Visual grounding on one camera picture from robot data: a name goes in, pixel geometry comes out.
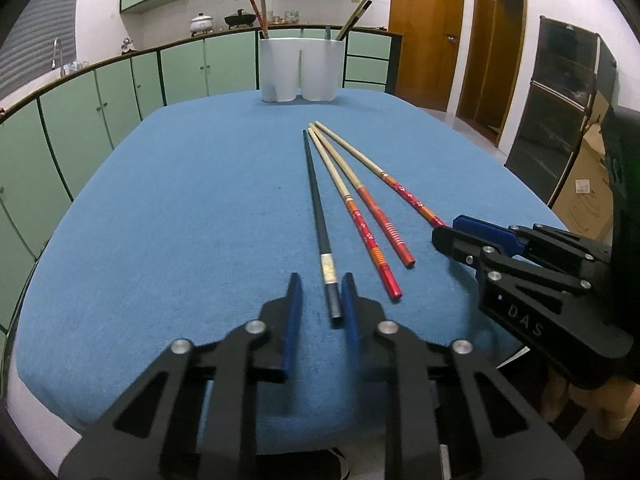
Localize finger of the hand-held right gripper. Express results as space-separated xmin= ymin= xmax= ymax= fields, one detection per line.
xmin=431 ymin=225 xmax=591 ymax=293
xmin=451 ymin=214 xmax=613 ymax=261

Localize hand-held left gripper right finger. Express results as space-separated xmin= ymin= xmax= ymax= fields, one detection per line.
xmin=341 ymin=271 xmax=585 ymax=480

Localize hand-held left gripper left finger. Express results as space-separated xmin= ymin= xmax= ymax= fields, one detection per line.
xmin=59 ymin=272 xmax=304 ymax=480

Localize wooden chopstick red patterned handle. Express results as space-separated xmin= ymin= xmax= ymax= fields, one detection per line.
xmin=307 ymin=128 xmax=404 ymax=302
xmin=309 ymin=127 xmax=417 ymax=268
xmin=314 ymin=121 xmax=447 ymax=228

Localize white utensil holder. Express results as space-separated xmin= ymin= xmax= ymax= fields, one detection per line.
xmin=257 ymin=36 xmax=346 ymax=103

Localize person's right forearm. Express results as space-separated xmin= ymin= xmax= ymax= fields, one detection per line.
xmin=542 ymin=360 xmax=633 ymax=426

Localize cardboard box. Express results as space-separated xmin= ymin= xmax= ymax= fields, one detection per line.
xmin=550 ymin=120 xmax=621 ymax=248

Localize black glass-front cabinet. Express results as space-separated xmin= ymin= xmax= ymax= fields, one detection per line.
xmin=504 ymin=16 xmax=617 ymax=211

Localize blue cloth-covered table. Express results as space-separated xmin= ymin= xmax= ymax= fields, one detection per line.
xmin=10 ymin=87 xmax=573 ymax=433

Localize black shoe white stripes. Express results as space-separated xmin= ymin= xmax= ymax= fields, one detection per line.
xmin=295 ymin=447 xmax=351 ymax=480

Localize brown wooden door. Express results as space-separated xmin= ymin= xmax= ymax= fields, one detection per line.
xmin=387 ymin=0 xmax=466 ymax=113

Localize green base kitchen cabinets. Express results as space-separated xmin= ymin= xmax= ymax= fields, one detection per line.
xmin=0 ymin=25 xmax=403 ymax=341

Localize black wok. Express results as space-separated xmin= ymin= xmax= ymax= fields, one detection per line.
xmin=223 ymin=8 xmax=257 ymax=30

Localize white cooking pot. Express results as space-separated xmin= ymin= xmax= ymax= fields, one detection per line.
xmin=189 ymin=12 xmax=217 ymax=36

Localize steel sink faucet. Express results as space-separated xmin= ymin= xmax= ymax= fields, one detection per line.
xmin=51 ymin=37 xmax=67 ymax=78

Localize grey window blind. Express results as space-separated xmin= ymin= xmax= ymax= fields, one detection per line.
xmin=0 ymin=0 xmax=83 ymax=106

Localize wooden doorway frame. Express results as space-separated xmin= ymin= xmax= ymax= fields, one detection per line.
xmin=455 ymin=0 xmax=528 ymax=148

